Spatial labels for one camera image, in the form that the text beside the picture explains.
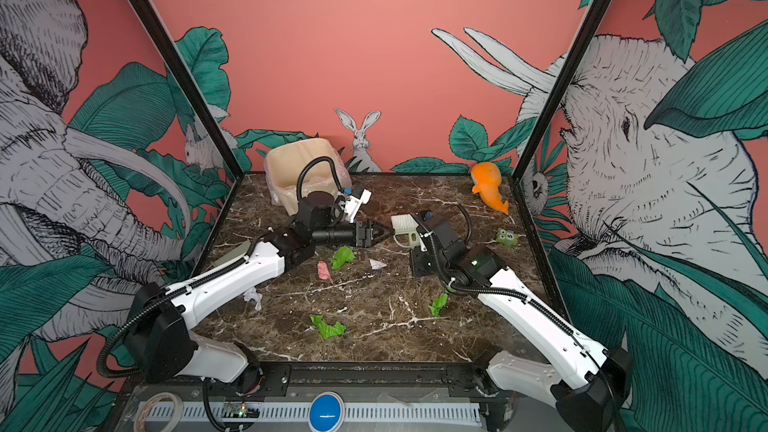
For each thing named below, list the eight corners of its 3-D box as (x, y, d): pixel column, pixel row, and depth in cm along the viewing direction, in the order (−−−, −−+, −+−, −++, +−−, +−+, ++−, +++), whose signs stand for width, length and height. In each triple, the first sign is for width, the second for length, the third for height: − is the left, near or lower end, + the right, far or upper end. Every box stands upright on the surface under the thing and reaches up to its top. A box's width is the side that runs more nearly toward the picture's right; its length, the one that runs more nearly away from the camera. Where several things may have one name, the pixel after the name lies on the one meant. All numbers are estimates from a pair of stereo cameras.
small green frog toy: (496, 243, 103) (498, 239, 102) (496, 231, 107) (498, 227, 105) (516, 247, 103) (518, 243, 101) (515, 235, 106) (518, 231, 104)
